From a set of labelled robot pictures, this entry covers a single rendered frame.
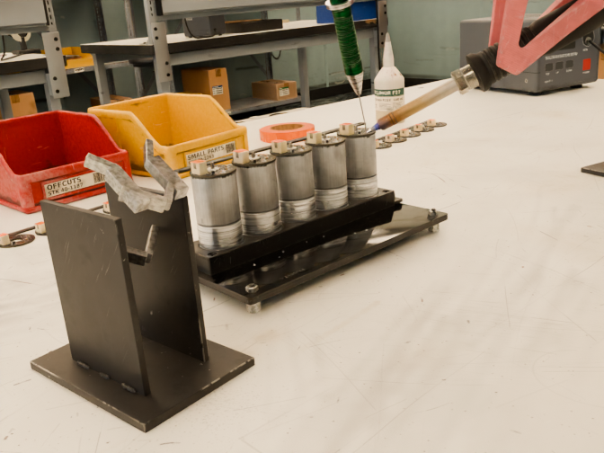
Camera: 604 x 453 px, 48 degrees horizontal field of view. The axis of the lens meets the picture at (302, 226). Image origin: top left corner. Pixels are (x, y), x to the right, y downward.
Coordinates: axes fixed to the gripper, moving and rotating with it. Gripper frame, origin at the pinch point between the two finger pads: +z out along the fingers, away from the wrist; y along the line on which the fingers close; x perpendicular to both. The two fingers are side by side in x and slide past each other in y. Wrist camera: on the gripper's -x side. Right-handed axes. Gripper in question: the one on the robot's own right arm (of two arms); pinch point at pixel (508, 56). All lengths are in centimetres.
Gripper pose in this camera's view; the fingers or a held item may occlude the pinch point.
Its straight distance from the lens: 44.0
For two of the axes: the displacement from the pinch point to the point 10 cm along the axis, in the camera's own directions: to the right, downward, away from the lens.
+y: -0.4, 3.2, -9.5
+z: -4.2, 8.5, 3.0
